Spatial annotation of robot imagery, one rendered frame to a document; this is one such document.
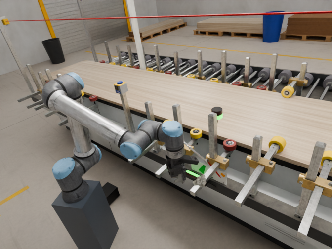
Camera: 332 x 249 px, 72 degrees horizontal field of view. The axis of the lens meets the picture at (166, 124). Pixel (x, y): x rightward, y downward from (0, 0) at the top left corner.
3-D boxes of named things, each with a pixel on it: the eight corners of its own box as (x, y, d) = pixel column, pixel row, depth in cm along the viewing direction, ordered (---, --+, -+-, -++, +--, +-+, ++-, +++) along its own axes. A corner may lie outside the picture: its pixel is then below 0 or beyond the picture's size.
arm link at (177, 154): (180, 138, 115) (187, 149, 107) (181, 146, 117) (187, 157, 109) (163, 143, 113) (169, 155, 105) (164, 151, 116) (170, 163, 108)
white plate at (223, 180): (226, 186, 140) (226, 174, 134) (191, 169, 155) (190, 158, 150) (227, 185, 140) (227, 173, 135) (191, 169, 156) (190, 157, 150)
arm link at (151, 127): (132, 126, 108) (153, 132, 102) (146, 114, 116) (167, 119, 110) (136, 142, 113) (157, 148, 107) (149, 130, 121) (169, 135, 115)
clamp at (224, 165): (225, 170, 134) (225, 164, 131) (205, 162, 142) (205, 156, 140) (229, 165, 137) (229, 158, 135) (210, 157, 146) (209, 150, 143)
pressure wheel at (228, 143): (232, 162, 143) (232, 147, 136) (220, 157, 147) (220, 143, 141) (238, 154, 147) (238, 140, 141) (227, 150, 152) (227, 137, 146)
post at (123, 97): (134, 143, 190) (121, 93, 166) (130, 141, 193) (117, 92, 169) (138, 140, 193) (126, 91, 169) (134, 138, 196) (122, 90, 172)
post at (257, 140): (253, 204, 134) (260, 139, 108) (247, 202, 136) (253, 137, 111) (255, 200, 136) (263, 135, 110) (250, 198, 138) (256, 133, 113)
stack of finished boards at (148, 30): (184, 22, 968) (183, 18, 959) (142, 37, 829) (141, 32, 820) (170, 22, 1016) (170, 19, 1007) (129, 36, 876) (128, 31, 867)
